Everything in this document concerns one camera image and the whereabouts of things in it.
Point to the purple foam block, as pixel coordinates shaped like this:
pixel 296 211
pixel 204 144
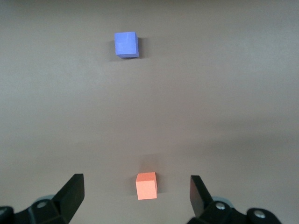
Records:
pixel 125 44

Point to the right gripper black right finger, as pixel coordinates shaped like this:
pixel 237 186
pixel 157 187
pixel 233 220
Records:
pixel 199 198

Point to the orange foam block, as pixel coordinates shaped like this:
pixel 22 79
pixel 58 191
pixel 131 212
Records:
pixel 146 189

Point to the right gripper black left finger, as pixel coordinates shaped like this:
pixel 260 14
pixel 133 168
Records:
pixel 67 198

